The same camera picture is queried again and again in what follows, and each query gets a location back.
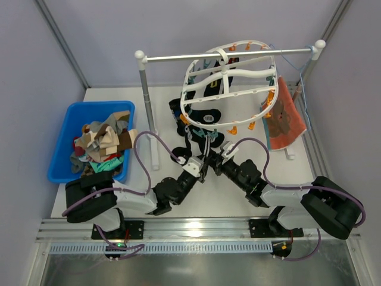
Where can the white oval clip hanger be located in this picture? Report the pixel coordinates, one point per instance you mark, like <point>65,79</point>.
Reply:
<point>256,103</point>

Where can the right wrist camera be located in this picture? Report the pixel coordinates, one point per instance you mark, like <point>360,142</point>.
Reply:
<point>228,150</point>

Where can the blue plastic bin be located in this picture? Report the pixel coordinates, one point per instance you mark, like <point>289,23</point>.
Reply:
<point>77,115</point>

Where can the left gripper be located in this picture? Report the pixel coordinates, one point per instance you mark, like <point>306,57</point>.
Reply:
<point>203,168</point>

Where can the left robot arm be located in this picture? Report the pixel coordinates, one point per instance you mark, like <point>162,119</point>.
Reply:
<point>103,201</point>

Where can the pile of socks in bin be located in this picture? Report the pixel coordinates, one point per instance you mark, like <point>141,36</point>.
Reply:
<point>88,161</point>

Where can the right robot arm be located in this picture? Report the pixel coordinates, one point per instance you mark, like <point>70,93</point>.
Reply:
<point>321,204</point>

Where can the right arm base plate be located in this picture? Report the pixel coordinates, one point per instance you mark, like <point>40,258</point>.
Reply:
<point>263,228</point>

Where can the blue wire hanger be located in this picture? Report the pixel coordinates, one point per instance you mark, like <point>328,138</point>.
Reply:
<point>294,68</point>

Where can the grey striped sock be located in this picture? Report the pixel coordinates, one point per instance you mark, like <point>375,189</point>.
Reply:
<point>118,121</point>

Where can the black blue sport sock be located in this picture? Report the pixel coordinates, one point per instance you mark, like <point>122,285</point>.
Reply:
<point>176,112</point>
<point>206,117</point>

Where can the orange bear towel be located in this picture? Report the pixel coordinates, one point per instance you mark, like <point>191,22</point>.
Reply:
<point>284,124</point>

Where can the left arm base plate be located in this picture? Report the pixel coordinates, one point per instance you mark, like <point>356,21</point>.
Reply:
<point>132,229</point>

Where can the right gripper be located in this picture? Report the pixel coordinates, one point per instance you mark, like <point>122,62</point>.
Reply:
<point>216,162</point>

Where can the aluminium rail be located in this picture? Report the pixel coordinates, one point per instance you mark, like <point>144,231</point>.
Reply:
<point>162,229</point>

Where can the white drying rack stand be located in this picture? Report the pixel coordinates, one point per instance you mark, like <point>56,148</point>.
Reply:
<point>249,59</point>

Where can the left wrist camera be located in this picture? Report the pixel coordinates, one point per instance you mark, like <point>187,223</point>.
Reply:
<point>192,165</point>

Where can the navy christmas sock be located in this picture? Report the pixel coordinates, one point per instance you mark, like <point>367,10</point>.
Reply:
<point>213,88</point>

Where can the beige brown striped sock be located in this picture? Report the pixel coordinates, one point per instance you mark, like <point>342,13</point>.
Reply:
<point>126,141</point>
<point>105,137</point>

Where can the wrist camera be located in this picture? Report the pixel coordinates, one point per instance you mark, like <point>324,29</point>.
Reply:
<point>192,165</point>
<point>228,150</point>

